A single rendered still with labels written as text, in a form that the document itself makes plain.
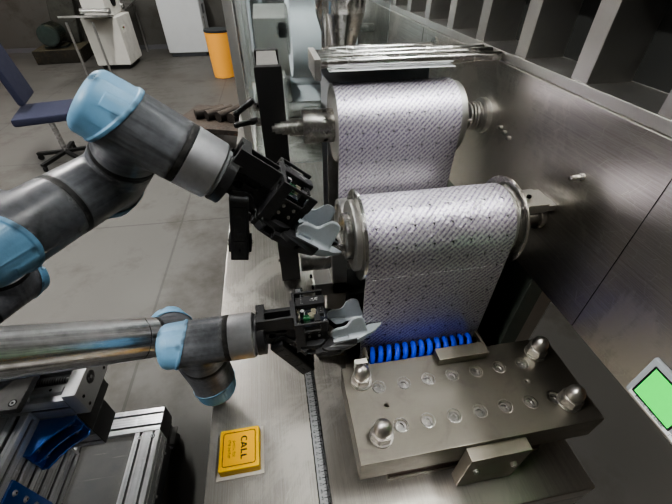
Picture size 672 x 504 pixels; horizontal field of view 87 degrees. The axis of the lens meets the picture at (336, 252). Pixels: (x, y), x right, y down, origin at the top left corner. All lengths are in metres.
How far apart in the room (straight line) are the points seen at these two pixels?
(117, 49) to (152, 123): 7.35
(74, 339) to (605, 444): 1.94
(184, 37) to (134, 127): 7.89
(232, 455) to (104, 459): 1.00
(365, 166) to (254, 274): 0.48
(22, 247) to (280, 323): 0.33
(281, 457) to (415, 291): 0.39
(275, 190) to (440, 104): 0.39
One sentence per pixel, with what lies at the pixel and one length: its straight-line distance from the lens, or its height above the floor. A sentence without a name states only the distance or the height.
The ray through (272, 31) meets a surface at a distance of 1.43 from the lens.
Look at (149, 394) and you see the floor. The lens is 2.01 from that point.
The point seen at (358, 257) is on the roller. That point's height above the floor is 1.25.
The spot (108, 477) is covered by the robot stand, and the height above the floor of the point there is 0.21.
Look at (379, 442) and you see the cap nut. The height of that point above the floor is 1.05.
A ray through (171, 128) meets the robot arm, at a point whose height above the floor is 1.46.
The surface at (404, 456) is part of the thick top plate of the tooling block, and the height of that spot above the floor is 1.03.
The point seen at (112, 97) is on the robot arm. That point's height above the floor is 1.49.
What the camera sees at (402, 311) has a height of 1.12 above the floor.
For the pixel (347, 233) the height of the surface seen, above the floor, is 1.28.
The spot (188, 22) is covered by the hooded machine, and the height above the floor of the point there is 0.56.
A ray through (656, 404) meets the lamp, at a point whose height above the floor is 1.17.
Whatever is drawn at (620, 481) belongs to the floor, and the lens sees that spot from 2.02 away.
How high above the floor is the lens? 1.60
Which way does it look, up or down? 40 degrees down
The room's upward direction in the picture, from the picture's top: straight up
